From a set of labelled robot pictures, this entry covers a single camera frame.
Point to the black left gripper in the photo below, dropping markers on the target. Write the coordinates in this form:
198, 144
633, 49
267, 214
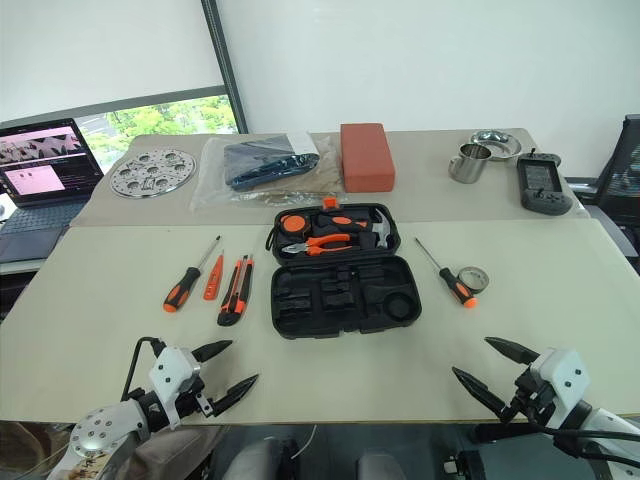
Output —
195, 387

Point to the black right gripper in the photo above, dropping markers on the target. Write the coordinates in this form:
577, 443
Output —
532, 395

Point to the orange black utility knife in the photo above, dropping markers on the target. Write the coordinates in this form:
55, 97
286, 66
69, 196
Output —
234, 300

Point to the grey tape roll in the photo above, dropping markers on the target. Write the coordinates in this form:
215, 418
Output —
475, 287

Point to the orange black screwdriver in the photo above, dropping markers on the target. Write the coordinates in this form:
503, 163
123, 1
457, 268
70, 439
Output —
177, 295
457, 290

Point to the orange voltage tester pen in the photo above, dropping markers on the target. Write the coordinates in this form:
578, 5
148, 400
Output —
212, 282

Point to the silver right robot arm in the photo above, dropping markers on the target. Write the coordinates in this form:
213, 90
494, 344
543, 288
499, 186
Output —
615, 425

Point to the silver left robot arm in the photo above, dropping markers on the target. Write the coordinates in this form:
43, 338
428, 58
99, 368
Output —
95, 435

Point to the black orange tool kit case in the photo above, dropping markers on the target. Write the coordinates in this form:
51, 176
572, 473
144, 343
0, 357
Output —
345, 320

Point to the orange black tape measure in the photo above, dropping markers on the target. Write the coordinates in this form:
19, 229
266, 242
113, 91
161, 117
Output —
295, 224

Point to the steel claw hammer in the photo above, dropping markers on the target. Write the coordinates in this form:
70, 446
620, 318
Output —
380, 230

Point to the black handheld controller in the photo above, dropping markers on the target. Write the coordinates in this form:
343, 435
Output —
542, 180

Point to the clear plastic bag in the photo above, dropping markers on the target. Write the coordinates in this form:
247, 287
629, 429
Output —
210, 170

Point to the stainless steel cup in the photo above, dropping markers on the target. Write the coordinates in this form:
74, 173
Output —
470, 167

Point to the perforated steel steamer plate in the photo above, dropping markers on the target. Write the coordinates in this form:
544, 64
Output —
150, 172

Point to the dark blue packed item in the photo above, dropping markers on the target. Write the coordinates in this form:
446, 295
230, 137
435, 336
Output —
255, 157

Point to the stainless steel dish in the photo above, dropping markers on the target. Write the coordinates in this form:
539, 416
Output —
502, 147

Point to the black office chair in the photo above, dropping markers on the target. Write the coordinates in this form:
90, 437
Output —
625, 170

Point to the red brown box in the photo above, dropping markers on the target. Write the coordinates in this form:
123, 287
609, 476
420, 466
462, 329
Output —
367, 160

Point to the dark laptop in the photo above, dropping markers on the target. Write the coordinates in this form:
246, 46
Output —
40, 165

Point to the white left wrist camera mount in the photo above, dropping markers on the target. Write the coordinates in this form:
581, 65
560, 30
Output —
170, 370

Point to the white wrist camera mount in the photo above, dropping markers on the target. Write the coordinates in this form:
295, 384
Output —
560, 372
170, 370

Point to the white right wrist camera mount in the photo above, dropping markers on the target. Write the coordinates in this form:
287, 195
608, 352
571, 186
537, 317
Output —
560, 372

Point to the dark grey window post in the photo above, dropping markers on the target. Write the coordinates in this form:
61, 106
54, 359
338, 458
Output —
225, 65

